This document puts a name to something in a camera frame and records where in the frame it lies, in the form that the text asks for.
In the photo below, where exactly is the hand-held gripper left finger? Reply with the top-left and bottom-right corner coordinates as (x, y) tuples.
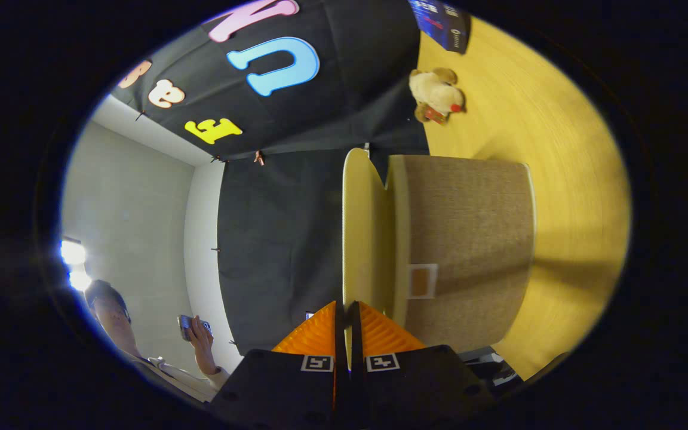
(210, 300), (345, 428)

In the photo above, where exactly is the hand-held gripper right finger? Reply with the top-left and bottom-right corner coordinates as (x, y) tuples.
(348, 300), (495, 428)

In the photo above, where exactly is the brown plush dog toy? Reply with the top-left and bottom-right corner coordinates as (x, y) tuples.
(408, 67), (466, 125)

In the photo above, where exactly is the dark blue book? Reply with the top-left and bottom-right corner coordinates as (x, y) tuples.
(408, 0), (472, 55)

